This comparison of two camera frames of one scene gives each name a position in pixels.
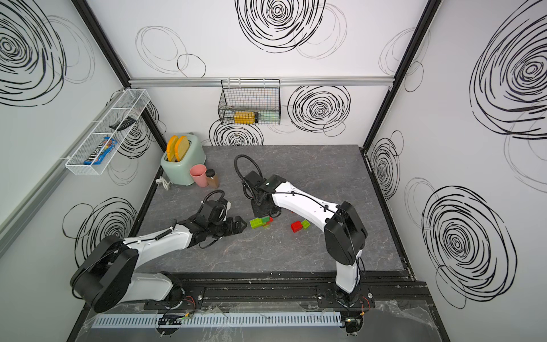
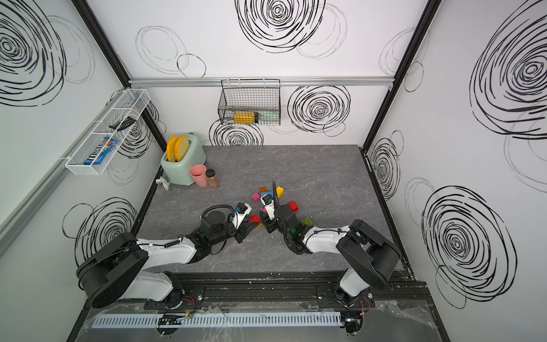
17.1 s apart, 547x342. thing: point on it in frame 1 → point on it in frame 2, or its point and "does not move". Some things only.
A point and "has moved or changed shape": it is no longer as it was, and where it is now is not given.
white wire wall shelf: (101, 143) does not move
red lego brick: (296, 226) has moved or changed shape
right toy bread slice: (181, 147) does not move
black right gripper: (258, 212) → (268, 222)
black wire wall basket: (255, 101) does not move
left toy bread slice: (171, 145) does not move
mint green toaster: (179, 172) does not move
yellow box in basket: (244, 117) does not move
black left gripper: (231, 229) → (243, 230)
